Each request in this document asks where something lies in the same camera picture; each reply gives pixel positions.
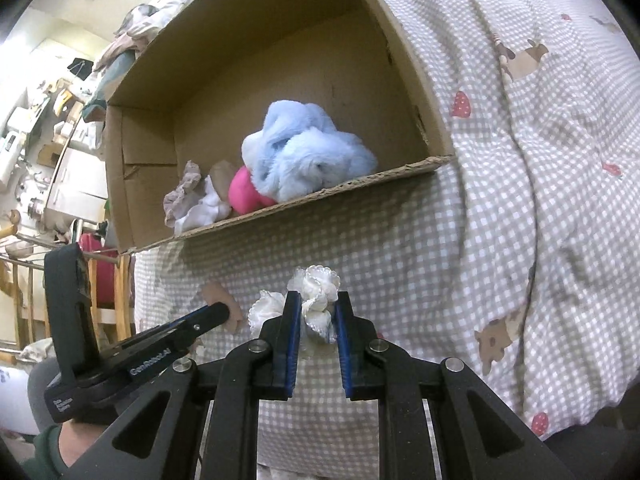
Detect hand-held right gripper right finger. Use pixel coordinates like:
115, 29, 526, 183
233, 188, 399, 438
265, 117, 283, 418
334, 290, 568, 480

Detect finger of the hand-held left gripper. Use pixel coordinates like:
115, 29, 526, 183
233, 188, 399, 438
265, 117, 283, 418
160, 302, 231, 343

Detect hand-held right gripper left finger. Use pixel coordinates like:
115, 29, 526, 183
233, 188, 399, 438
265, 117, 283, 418
80, 291, 304, 480

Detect white fluffy sock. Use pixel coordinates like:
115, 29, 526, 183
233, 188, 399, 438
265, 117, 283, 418
247, 265, 342, 346

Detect white knotted sock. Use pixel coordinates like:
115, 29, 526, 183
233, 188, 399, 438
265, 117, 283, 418
172, 180, 233, 235

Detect beige scrunchie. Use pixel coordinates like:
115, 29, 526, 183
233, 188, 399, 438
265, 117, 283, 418
163, 160, 203, 228

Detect pink soft toy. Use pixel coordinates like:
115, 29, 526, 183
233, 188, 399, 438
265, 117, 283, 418
228, 166, 278, 216

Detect tan soft cup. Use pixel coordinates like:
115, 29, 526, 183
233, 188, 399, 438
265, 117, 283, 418
208, 159, 241, 196

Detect light blue fluffy sock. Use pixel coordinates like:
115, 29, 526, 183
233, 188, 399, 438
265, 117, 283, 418
241, 100, 379, 203

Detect cardboard box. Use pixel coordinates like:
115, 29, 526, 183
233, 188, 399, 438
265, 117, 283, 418
104, 0, 457, 256

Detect person's left forearm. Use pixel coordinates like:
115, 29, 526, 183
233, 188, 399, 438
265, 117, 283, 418
30, 410, 121, 480

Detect red bag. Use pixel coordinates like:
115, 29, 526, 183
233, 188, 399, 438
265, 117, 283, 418
77, 232, 132, 311

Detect wooden chair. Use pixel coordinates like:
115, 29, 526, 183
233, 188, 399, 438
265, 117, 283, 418
0, 220, 136, 356

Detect person's grey trousers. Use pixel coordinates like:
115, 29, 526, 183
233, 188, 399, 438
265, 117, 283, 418
26, 357, 68, 433

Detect checked printed blanket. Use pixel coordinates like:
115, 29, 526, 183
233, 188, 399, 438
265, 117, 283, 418
132, 0, 636, 480

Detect teal folded blanket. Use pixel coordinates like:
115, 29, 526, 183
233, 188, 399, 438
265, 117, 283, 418
82, 52, 138, 123

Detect black hanging garment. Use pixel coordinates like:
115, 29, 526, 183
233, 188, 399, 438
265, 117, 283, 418
67, 58, 96, 81

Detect pile of pale bedding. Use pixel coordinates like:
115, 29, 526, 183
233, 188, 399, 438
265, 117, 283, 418
92, 0, 251, 73

